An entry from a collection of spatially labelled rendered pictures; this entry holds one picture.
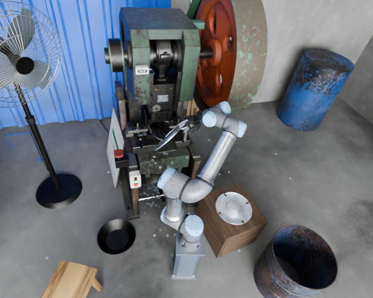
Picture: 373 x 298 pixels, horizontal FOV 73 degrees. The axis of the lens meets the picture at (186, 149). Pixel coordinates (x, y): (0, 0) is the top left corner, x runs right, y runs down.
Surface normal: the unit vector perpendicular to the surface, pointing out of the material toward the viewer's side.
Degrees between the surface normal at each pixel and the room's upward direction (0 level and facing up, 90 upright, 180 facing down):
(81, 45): 90
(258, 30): 50
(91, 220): 0
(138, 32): 45
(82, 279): 0
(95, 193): 0
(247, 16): 41
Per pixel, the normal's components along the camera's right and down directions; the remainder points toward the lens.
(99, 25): 0.30, 0.69
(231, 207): 0.11, -0.70
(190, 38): 0.29, 0.00
